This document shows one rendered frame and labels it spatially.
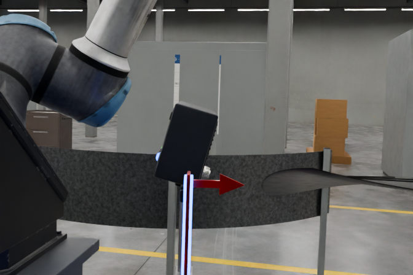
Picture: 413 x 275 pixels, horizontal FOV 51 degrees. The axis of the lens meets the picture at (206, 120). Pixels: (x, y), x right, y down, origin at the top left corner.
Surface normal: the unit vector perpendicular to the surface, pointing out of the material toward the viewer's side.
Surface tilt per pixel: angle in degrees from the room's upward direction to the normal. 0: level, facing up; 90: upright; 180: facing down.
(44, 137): 90
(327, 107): 90
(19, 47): 62
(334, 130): 90
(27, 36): 57
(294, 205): 90
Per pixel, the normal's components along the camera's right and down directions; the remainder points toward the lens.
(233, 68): -0.19, 0.06
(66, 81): 0.34, 0.10
